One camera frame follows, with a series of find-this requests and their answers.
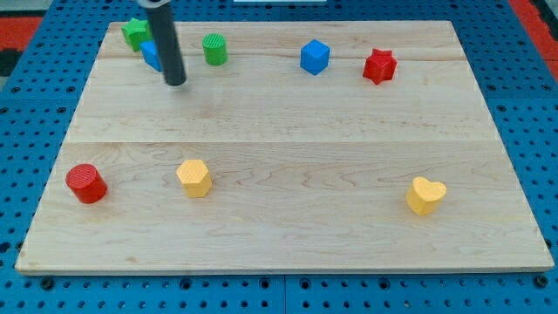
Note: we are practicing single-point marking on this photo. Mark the blue cube block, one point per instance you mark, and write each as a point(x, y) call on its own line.
point(314, 57)

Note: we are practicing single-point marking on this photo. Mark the red star block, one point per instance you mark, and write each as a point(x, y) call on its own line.
point(380, 66)

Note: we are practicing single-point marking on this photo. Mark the wooden board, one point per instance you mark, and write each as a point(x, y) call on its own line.
point(309, 172)

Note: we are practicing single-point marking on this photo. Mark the blue block behind rod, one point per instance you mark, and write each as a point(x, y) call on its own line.
point(150, 54)

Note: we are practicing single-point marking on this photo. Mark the green star block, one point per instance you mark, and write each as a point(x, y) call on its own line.
point(136, 32)

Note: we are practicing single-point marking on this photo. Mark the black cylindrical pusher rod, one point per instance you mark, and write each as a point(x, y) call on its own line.
point(161, 21)

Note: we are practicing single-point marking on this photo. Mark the yellow heart block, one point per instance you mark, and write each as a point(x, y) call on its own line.
point(424, 196)

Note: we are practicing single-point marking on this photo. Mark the yellow hexagon block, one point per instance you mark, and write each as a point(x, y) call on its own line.
point(195, 178)

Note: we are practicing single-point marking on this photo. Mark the green cylinder block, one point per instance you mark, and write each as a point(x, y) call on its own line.
point(215, 49)

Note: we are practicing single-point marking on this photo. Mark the red cylinder block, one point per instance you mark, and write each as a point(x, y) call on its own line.
point(85, 181)

